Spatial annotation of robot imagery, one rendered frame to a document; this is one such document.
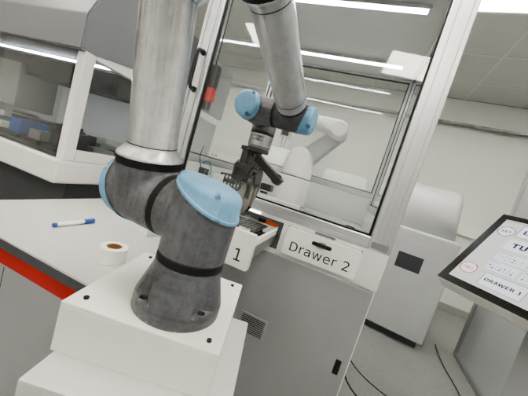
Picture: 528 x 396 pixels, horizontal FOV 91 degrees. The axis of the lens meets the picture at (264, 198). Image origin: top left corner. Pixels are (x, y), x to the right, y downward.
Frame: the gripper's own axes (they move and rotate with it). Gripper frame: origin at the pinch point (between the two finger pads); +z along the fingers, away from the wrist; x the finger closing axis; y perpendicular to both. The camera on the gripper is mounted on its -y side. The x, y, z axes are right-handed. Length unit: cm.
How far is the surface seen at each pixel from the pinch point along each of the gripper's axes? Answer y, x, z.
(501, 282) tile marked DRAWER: -72, 0, -3
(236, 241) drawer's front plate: -2.9, 11.2, 8.0
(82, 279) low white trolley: 21.3, 36.2, 20.6
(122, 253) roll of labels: 21.8, 25.2, 17.4
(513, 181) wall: -230, -320, -85
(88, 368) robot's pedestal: 1, 52, 21
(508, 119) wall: -202, -325, -160
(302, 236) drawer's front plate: -18.3, -20.4, 7.1
